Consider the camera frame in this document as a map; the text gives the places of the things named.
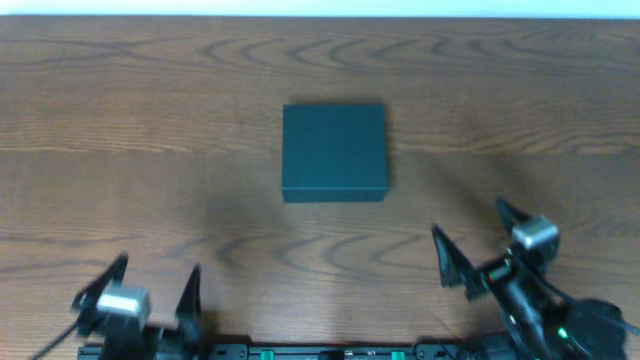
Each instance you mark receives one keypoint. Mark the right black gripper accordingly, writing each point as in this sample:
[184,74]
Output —
[493,275]

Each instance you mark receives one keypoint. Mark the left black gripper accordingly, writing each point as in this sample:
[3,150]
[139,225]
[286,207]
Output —
[151,329]

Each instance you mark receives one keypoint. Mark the dark green box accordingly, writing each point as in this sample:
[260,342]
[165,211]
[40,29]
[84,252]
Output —
[334,153]

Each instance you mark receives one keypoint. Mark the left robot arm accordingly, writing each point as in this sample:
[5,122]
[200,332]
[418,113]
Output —
[120,313]

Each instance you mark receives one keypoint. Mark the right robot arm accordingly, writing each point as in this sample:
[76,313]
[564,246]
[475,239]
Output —
[542,321]

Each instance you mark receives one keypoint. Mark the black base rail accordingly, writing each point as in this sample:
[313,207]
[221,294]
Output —
[419,351]

